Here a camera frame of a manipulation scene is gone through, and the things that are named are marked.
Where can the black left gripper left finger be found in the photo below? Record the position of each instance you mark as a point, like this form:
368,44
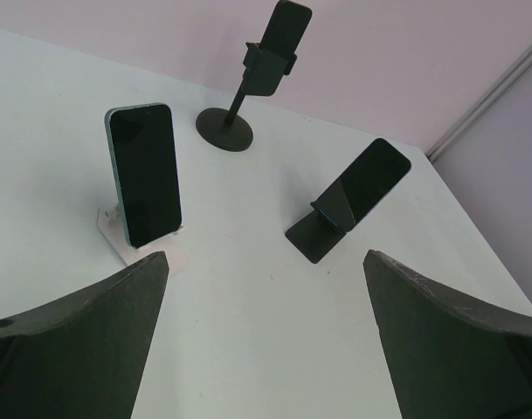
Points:
83,355

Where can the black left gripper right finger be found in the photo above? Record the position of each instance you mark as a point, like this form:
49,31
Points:
450,355

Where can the white phone stand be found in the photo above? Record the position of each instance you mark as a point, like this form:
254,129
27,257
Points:
110,225

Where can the black folding phone stand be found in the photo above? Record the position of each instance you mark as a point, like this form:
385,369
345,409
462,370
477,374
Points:
317,233

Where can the blue-edged smartphone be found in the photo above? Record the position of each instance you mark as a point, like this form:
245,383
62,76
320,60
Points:
363,184

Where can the teal-edged smartphone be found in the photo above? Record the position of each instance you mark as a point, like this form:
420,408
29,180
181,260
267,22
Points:
142,149

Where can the black smartphone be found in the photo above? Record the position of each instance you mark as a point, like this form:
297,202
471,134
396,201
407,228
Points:
286,28

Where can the aluminium corner post right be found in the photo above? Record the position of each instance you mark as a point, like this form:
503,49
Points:
473,115

